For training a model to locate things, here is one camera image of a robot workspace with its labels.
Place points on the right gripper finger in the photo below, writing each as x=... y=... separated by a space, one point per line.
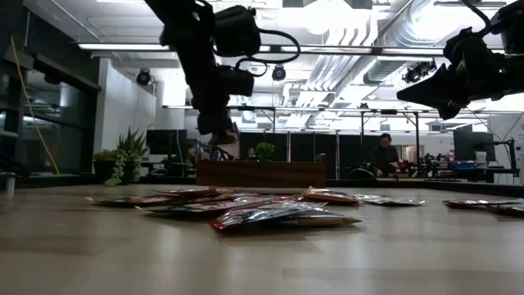
x=438 y=90
x=450 y=111

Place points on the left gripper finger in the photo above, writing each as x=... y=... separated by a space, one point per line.
x=215 y=122
x=223 y=139

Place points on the red strawberry tea bag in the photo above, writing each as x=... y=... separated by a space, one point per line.
x=479 y=202
x=254 y=217
x=511 y=210

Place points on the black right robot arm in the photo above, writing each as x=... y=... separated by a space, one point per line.
x=513 y=28

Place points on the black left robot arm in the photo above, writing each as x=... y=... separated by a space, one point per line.
x=176 y=20

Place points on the wooden tea organizer box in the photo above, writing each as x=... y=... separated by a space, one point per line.
x=262 y=174

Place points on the person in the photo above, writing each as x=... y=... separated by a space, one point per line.
x=251 y=152
x=385 y=157

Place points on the black computer monitor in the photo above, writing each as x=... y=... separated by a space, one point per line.
x=165 y=141
x=471 y=145

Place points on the small green bush plant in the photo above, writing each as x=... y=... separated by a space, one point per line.
x=265 y=151

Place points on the blue storage bin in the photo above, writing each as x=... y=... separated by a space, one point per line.
x=462 y=165

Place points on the white container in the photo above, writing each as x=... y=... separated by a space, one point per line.
x=481 y=157

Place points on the dark office desk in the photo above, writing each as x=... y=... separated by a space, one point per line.
x=483 y=172

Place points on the potted succulent plant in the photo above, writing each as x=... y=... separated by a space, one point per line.
x=130 y=147

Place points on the black partition panels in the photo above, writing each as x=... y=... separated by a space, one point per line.
x=311 y=149

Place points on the black office chair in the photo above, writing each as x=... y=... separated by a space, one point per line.
x=362 y=174

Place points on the black ceiling camera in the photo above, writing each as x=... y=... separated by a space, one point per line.
x=143 y=77
x=278 y=73
x=417 y=71

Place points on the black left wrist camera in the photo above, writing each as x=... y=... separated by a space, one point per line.
x=236 y=81

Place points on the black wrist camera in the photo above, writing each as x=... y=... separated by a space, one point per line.
x=236 y=81
x=464 y=47

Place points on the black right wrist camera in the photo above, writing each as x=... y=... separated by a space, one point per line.
x=464 y=47

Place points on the silver ventilation duct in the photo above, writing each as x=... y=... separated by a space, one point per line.
x=409 y=28

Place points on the black aluminium table frame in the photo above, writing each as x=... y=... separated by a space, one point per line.
x=450 y=186

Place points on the silver metal post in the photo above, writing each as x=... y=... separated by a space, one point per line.
x=10 y=183

